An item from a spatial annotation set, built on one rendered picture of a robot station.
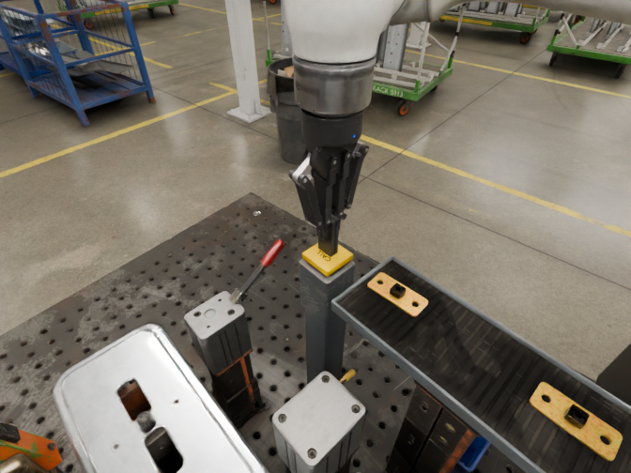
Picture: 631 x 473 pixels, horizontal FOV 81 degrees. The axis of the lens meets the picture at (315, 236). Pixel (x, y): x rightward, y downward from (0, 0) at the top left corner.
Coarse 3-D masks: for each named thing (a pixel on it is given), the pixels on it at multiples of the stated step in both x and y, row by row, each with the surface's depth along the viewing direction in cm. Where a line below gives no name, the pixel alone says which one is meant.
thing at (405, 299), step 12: (384, 276) 56; (372, 288) 54; (384, 288) 54; (396, 288) 53; (408, 288) 54; (396, 300) 52; (408, 300) 52; (420, 300) 52; (408, 312) 51; (420, 312) 51
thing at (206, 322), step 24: (192, 312) 63; (216, 312) 63; (240, 312) 63; (192, 336) 64; (216, 336) 61; (240, 336) 66; (216, 360) 65; (240, 360) 71; (216, 384) 76; (240, 384) 76; (240, 408) 80; (264, 408) 87
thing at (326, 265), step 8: (312, 248) 61; (344, 248) 61; (304, 256) 60; (312, 256) 59; (320, 256) 59; (328, 256) 59; (336, 256) 59; (344, 256) 59; (352, 256) 60; (312, 264) 59; (320, 264) 58; (328, 264) 58; (336, 264) 58; (344, 264) 59; (328, 272) 57
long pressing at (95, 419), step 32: (96, 352) 65; (128, 352) 64; (160, 352) 64; (64, 384) 60; (96, 384) 60; (160, 384) 60; (192, 384) 60; (64, 416) 56; (96, 416) 56; (128, 416) 56; (160, 416) 56; (192, 416) 56; (224, 416) 56; (96, 448) 53; (128, 448) 53; (192, 448) 53; (224, 448) 53
